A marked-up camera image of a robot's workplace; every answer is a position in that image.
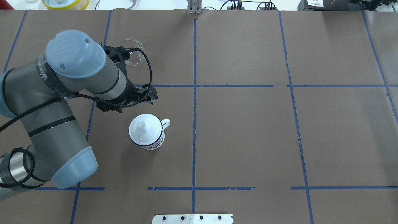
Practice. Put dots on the white mug lid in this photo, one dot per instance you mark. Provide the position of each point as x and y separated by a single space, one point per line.
145 129

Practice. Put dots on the yellow rimmed bowl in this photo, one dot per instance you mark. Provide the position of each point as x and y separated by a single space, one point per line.
65 4

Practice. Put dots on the black cable plugs right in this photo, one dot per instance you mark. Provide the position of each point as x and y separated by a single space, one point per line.
266 6

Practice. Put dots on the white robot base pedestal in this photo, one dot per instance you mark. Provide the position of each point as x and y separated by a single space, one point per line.
193 219

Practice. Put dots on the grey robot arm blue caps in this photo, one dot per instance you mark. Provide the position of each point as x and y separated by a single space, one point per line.
72 66

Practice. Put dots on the black cable plugs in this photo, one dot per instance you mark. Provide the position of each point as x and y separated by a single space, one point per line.
235 5
266 6

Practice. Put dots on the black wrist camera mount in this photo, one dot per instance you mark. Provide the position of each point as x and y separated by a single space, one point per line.
118 55

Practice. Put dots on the black cable plugs left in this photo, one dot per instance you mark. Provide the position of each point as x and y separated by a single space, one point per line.
235 5

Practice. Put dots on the grey metal camera post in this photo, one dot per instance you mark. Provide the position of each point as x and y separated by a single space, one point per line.
194 7

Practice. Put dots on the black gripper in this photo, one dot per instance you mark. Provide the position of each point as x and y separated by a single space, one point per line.
129 92

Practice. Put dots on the black equipment box with label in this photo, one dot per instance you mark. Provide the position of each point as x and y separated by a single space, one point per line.
330 5

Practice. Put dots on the white enamel mug blue rim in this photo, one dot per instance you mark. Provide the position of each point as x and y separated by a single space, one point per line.
154 141

